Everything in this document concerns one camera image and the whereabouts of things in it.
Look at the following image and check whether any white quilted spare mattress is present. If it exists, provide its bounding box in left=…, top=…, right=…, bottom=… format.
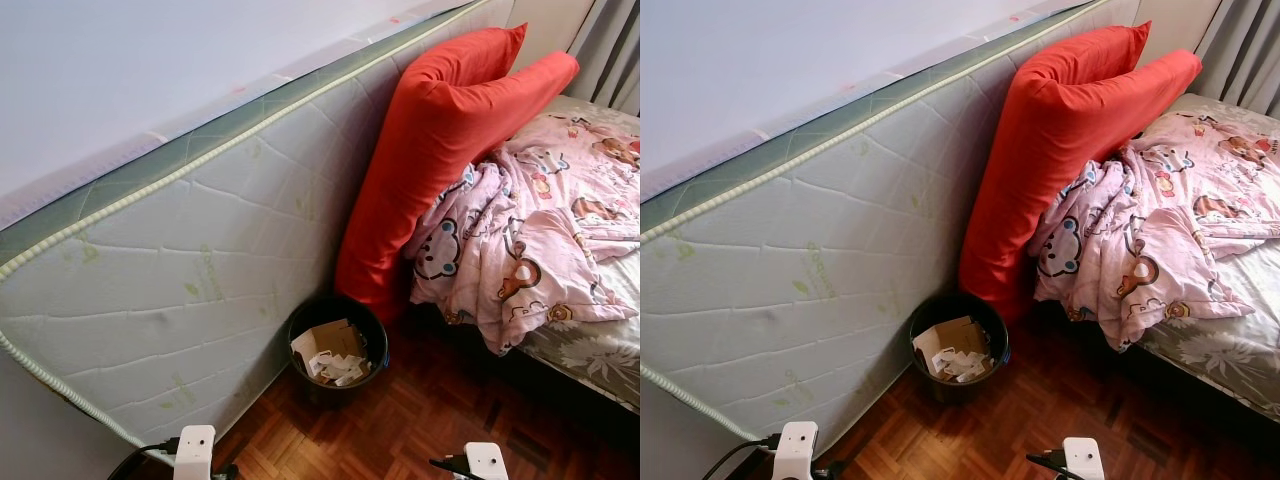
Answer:
left=0, top=0, right=516, bottom=451
left=640, top=0, right=1141, bottom=456

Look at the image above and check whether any brown cardboard piece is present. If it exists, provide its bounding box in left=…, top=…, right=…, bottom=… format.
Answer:
left=292, top=320, right=366, bottom=376
left=914, top=316, right=986, bottom=373

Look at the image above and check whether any crumpled white paper scrap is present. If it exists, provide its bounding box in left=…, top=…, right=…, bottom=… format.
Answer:
left=930, top=348, right=991, bottom=383
left=305, top=350, right=371, bottom=386

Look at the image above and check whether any long red cushion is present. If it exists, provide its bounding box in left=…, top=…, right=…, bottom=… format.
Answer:
left=1010, top=20, right=1151, bottom=101
left=335, top=50, right=581, bottom=323
left=385, top=22, right=529, bottom=111
left=958, top=48, right=1203, bottom=323

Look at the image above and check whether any bed with grey floral sheet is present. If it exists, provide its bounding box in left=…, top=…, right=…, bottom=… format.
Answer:
left=515, top=95, right=640, bottom=411
left=1140, top=93, right=1280, bottom=421

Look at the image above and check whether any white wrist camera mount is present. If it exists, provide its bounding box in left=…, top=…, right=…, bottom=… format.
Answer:
left=465, top=442, right=509, bottom=480
left=173, top=425, right=216, bottom=480
left=778, top=421, right=821, bottom=480
left=1062, top=437, right=1106, bottom=480

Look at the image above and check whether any grey pleated curtain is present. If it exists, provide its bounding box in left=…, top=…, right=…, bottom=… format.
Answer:
left=1190, top=0, right=1280, bottom=116
left=570, top=0, right=640, bottom=116

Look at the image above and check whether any pink cartoon bear blanket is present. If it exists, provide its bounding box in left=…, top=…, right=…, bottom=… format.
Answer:
left=405, top=110, right=640, bottom=356
left=1028, top=108, right=1280, bottom=351

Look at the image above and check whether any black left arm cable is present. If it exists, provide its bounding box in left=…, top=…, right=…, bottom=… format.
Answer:
left=700, top=435, right=781, bottom=480
left=108, top=437, right=181, bottom=480

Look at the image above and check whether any black waste bin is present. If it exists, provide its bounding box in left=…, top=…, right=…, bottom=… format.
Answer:
left=908, top=292, right=1011, bottom=403
left=287, top=295, right=389, bottom=406

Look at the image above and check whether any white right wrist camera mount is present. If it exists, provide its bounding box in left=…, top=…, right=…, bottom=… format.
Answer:
left=1062, top=437, right=1106, bottom=480
left=465, top=442, right=509, bottom=480

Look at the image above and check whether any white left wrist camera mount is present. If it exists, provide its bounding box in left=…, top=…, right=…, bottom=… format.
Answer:
left=778, top=421, right=821, bottom=480
left=173, top=425, right=216, bottom=480

